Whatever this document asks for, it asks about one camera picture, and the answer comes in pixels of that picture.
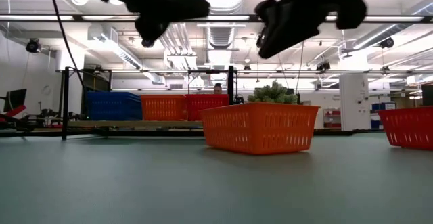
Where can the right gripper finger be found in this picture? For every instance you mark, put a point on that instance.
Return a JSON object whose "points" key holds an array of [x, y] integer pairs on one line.
{"points": [[274, 39], [294, 43]]}

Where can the red plastic basket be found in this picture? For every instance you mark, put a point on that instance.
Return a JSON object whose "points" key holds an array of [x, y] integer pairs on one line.
{"points": [[207, 96], [409, 115], [193, 112]]}

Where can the red storage bin stack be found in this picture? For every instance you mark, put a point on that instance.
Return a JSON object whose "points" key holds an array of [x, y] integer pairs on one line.
{"points": [[331, 118]]}

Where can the blue storage bin stack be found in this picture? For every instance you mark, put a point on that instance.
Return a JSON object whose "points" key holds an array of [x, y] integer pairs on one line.
{"points": [[382, 115]]}

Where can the small black ceiling device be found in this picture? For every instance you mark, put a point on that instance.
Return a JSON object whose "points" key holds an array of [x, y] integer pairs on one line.
{"points": [[323, 66]]}

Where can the black ceiling spotlight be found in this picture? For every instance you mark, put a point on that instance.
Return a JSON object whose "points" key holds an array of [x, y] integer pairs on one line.
{"points": [[148, 44], [387, 43], [32, 46]]}

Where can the green artificial plant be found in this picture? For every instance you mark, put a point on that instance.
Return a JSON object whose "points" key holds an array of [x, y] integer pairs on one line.
{"points": [[272, 95]]}

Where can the person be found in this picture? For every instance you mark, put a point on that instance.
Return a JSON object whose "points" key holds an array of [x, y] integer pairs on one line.
{"points": [[218, 89]]}

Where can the white pillar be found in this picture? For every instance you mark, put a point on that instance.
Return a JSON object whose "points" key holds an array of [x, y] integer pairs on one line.
{"points": [[353, 95]]}

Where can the black monitor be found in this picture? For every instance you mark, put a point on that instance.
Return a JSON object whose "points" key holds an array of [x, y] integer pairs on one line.
{"points": [[15, 99]]}

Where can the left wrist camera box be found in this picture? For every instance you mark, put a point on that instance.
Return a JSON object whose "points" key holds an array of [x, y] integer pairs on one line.
{"points": [[150, 29]]}

